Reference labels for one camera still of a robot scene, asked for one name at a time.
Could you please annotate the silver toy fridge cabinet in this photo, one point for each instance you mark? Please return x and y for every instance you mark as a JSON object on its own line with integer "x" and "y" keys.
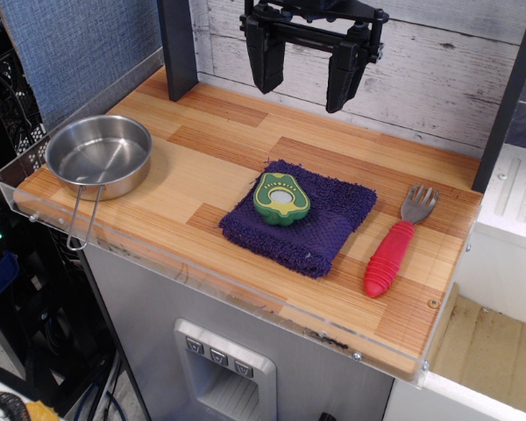
{"x": 195, "y": 357}

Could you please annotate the dark right shelf post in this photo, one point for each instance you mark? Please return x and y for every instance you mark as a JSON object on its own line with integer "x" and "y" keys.
{"x": 502, "y": 121}

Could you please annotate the green toy pepper half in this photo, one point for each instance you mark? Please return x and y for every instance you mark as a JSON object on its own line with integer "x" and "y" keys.
{"x": 280, "y": 200}

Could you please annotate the dark left shelf post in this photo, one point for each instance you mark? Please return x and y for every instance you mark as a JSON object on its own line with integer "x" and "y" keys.
{"x": 178, "y": 47}

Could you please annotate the dark shelf post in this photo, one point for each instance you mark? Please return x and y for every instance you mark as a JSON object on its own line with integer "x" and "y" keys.
{"x": 502, "y": 121}
{"x": 178, "y": 47}

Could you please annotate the steel bowl with wire handle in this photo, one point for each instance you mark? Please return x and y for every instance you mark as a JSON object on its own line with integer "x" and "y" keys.
{"x": 99, "y": 158}

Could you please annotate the white toy sink unit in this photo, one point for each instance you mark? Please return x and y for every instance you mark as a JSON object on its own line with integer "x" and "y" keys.
{"x": 478, "y": 355}

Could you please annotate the purple folded towel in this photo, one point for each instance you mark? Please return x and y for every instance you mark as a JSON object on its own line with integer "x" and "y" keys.
{"x": 308, "y": 246}

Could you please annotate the red handled metal fork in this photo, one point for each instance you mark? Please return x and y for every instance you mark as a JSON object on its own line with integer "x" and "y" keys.
{"x": 384, "y": 265}

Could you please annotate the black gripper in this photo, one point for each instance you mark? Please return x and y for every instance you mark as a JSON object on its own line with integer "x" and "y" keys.
{"x": 269, "y": 25}

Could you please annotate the clear acrylic edge guard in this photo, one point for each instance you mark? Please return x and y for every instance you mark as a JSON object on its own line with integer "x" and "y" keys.
{"x": 208, "y": 149}

